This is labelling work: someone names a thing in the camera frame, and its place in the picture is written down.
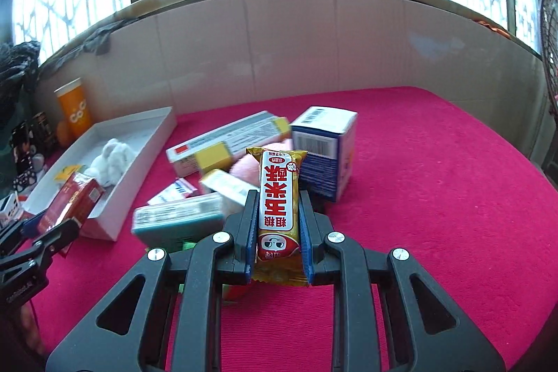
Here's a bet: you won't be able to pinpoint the black smartphone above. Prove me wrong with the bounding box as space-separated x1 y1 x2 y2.
9 121 33 174

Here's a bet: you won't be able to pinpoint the orange fruit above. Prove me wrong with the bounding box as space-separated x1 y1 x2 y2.
56 121 75 148

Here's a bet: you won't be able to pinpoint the blue and white box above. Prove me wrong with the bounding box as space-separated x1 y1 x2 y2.
290 106 359 203

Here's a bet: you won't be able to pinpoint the grey cloth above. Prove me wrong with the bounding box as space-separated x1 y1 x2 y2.
74 18 142 55

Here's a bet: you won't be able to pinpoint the white printed carton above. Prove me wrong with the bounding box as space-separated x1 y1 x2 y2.
0 193 22 225

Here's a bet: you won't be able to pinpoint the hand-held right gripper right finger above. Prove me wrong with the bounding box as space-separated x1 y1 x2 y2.
297 191 506 372

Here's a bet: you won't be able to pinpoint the white box red blue stripes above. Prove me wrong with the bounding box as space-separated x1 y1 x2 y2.
147 178 198 207

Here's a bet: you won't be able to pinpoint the black paw phone stand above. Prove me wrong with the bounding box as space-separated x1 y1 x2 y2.
12 154 48 198

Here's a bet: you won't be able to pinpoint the black plastic bag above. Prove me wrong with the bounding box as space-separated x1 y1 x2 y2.
0 41 42 129

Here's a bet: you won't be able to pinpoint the standing fan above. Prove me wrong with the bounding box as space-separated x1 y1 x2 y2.
538 0 558 117

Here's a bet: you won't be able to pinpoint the orange paper cup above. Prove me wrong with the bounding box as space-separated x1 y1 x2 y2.
54 78 94 139

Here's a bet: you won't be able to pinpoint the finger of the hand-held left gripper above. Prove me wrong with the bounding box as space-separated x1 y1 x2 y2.
0 212 51 255
30 219 82 264

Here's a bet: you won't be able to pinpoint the red green snack packet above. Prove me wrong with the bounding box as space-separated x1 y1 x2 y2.
221 284 254 304

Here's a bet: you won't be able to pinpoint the grey blue barcode box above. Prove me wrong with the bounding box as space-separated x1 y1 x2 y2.
132 192 227 253

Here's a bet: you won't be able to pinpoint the white fluffy toy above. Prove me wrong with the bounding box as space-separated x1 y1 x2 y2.
85 138 138 186

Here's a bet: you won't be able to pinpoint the long grey box red label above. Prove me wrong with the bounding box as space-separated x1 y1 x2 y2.
166 111 282 177

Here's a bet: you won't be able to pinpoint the pink plush ball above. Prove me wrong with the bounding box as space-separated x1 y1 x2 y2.
229 139 294 187

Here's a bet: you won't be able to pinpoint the yellow green packet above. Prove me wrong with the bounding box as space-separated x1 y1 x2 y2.
54 165 83 181

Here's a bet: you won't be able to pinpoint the yellow snack bar packet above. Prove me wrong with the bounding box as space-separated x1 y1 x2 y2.
245 146 309 288

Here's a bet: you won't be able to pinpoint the reddish pink carton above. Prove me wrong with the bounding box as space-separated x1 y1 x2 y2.
37 172 106 244

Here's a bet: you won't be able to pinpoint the white cardboard tray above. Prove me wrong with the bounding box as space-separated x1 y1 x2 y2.
22 106 179 242

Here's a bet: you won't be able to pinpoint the red fleece table cover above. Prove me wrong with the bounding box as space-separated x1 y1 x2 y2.
9 85 558 372

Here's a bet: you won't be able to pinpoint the small white box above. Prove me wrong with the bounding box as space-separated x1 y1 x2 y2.
199 168 249 209

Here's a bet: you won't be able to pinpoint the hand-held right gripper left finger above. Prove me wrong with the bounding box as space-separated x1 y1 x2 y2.
46 189 259 372

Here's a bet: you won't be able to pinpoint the dark drink can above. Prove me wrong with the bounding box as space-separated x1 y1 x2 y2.
30 112 59 157

